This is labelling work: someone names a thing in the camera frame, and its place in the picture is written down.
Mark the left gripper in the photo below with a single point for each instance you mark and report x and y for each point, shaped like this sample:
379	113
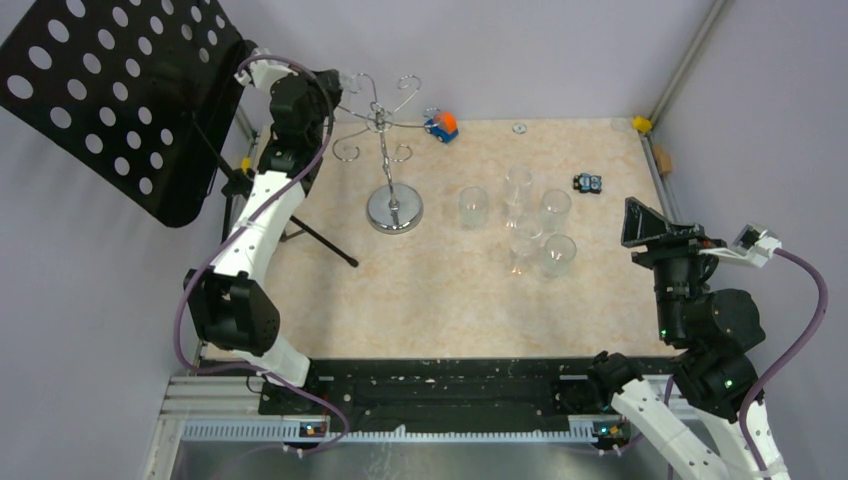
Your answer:
331	85

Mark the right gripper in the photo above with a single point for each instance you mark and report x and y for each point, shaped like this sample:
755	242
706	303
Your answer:
642	224

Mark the wine glass removed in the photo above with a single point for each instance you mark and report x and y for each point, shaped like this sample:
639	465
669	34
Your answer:
517	191
554	207
473	208

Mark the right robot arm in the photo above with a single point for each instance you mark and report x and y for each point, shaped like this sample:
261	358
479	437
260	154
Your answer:
713	332

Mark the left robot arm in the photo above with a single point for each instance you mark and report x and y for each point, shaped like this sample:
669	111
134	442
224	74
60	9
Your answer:
225	297

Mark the chrome wine glass rack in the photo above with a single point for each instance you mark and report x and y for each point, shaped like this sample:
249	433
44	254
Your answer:
393	208

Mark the small wooden block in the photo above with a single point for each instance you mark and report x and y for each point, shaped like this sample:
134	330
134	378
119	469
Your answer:
663	160

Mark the yellow corner piece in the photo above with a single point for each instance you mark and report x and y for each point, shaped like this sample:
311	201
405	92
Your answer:
641	124

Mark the orange blue toy car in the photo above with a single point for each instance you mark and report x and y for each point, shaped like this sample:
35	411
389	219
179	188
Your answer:
443	126

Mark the black perforated music stand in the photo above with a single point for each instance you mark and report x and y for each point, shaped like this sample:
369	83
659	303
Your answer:
142	92

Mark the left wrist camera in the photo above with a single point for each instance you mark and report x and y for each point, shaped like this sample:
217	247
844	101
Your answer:
257	70

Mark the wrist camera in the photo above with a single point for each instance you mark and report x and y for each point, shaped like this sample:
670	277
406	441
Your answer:
753	247
257	70

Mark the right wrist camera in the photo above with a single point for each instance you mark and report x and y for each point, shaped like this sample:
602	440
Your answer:
753	247

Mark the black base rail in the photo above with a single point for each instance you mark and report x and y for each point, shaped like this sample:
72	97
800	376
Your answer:
525	399

